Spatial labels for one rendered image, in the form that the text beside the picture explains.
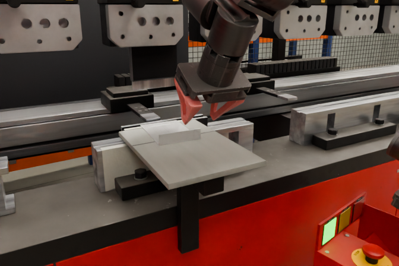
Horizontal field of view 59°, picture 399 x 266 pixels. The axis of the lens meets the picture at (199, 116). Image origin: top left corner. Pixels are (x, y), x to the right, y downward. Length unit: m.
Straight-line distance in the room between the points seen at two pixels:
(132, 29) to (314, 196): 0.60
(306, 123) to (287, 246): 0.33
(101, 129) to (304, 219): 0.58
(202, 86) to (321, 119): 0.60
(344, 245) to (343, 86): 0.80
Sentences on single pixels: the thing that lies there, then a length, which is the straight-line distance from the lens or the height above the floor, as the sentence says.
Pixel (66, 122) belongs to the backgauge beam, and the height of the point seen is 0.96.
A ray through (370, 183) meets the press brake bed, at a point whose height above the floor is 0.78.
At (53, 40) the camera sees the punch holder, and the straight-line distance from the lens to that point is 0.68.
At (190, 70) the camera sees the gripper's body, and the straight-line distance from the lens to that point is 0.53.
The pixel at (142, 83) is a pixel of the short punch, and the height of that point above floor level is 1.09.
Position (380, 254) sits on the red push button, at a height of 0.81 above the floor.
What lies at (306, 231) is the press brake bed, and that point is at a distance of 1.00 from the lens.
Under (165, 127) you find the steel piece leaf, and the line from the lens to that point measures 0.76.
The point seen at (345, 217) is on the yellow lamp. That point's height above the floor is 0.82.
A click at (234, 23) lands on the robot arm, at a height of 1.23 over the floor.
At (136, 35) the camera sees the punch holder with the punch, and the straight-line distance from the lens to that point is 0.71.
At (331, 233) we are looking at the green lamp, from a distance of 0.82.
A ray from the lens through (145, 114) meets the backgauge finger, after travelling 0.86.
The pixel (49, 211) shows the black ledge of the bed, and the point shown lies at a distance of 0.76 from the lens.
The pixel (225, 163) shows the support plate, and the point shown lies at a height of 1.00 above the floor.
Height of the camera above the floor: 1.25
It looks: 17 degrees down
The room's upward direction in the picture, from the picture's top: straight up
